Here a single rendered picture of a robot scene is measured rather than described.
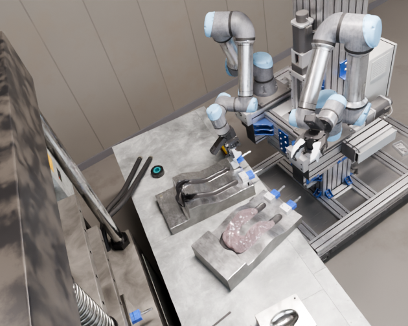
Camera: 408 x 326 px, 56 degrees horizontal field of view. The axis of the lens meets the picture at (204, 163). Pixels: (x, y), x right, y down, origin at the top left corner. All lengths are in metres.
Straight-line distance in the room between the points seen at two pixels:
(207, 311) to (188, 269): 0.23
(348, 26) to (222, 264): 1.13
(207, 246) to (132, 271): 0.43
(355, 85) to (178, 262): 1.17
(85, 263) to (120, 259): 0.59
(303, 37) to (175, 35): 1.84
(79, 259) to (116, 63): 2.22
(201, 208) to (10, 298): 1.45
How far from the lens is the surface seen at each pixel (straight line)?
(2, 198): 0.83
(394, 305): 2.76
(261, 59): 2.26
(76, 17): 3.28
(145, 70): 3.63
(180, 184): 2.12
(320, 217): 2.76
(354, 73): 1.79
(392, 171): 3.06
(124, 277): 2.09
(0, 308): 0.68
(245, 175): 2.09
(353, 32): 1.67
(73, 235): 1.67
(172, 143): 2.55
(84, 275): 1.55
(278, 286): 1.87
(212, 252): 1.86
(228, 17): 1.93
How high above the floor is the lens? 2.50
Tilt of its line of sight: 46 degrees down
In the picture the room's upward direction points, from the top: 17 degrees counter-clockwise
